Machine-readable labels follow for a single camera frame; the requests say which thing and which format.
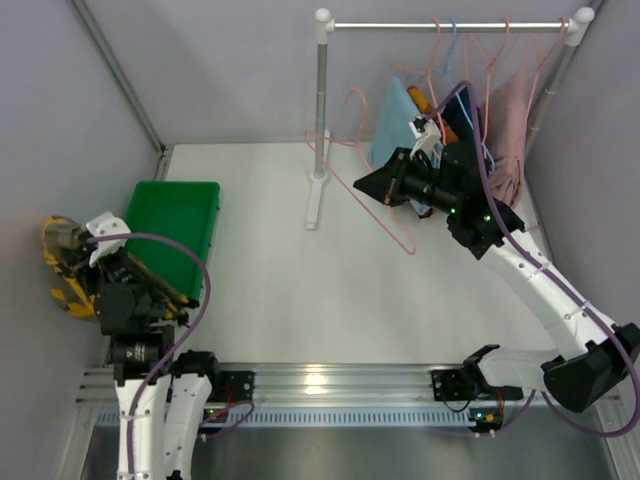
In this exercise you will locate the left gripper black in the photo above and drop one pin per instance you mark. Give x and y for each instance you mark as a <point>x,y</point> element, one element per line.
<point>85,255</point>

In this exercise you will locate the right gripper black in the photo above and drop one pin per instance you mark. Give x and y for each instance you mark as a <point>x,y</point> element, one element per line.
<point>395,176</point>

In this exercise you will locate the yellow camouflage trousers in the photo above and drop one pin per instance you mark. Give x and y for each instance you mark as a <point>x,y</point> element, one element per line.
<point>65,260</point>

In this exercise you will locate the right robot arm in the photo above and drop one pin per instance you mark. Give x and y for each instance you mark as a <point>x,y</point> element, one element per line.
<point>586,361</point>

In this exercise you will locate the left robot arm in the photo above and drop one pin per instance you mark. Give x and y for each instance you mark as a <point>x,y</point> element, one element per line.
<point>161,391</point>

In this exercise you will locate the light blue trousers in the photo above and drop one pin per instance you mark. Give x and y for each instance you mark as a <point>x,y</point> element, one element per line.
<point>392,130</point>

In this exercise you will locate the orange camouflage trousers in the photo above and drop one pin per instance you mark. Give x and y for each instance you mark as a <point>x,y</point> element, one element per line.
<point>424,107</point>

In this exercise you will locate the navy blue trousers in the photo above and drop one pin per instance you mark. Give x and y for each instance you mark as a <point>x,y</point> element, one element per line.
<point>457,117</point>

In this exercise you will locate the pink trousers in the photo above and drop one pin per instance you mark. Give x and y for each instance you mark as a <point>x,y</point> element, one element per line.
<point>508,110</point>

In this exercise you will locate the green plastic bin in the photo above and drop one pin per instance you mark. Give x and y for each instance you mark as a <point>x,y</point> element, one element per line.
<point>183,211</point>

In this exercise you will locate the white clothes rack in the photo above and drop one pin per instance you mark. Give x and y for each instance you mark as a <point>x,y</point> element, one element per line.
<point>572,29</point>

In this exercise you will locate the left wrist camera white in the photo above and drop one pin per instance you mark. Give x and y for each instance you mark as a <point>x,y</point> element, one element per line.
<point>106,224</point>

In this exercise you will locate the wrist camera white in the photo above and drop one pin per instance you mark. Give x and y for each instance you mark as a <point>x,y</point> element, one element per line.
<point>426,134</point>
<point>106,224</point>

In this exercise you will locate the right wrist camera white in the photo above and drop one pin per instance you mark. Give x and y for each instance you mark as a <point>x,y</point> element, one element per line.
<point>426,134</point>

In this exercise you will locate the blue wire hanger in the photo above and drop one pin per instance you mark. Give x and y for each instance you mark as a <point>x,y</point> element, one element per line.
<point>452,55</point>

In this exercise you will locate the perforated cable duct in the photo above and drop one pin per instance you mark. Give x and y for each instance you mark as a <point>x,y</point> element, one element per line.
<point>263,417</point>

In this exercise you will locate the aluminium mounting rail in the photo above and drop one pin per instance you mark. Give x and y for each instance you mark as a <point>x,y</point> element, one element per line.
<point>300,385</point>

